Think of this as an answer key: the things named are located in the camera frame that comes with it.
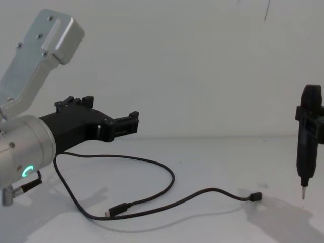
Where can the white table cloth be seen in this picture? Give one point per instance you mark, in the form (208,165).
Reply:
(177,227)

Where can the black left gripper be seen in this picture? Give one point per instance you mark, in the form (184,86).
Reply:
(73,126)

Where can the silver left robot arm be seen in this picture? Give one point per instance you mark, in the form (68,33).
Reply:
(22,141)

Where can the black electric screwdriver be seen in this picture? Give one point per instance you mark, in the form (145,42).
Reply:
(307,157)

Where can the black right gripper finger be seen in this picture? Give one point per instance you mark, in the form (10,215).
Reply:
(316,126)
(300,113)

